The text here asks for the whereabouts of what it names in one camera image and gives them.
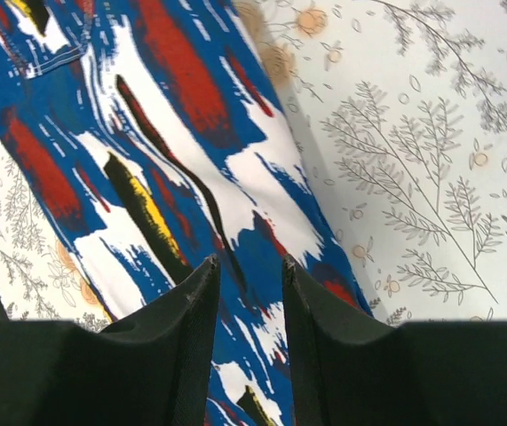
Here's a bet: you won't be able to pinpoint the floral table mat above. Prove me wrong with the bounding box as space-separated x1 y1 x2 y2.
0 1 507 331

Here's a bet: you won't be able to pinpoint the blue patterned trousers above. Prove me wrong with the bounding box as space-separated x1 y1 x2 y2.
0 1 366 425

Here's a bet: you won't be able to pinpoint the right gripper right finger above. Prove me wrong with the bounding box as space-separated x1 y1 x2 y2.
282 257 507 425

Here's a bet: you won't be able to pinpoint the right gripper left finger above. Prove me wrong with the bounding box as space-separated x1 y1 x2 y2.
0 256 220 425

